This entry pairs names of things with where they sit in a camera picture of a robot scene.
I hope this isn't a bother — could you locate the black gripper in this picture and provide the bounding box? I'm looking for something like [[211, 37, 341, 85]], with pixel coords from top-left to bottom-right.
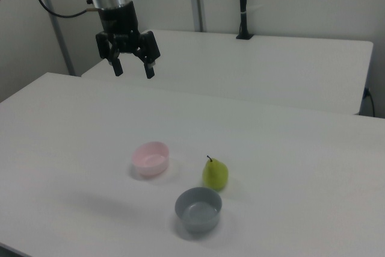
[[95, 1, 162, 79]]

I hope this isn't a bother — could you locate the green pear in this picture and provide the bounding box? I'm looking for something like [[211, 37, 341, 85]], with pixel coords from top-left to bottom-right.
[[202, 155, 229, 192]]

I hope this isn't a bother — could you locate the pink plastic bowl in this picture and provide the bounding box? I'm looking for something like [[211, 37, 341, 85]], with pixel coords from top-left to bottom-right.
[[131, 141, 170, 177]]

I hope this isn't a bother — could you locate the grey plastic bowl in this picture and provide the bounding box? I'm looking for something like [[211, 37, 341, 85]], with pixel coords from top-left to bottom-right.
[[174, 187, 223, 234]]

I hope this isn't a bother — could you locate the white side table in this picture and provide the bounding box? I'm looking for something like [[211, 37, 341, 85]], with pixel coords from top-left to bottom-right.
[[81, 29, 374, 116]]

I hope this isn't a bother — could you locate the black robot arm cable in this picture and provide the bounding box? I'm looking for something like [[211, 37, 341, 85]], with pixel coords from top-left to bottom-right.
[[35, 0, 103, 19]]

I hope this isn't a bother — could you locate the black camera stand pole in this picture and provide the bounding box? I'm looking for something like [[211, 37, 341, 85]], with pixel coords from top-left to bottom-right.
[[235, 0, 256, 40]]

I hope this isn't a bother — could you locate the black wall cable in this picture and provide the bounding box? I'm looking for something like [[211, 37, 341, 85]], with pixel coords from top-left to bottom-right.
[[363, 87, 377, 117]]

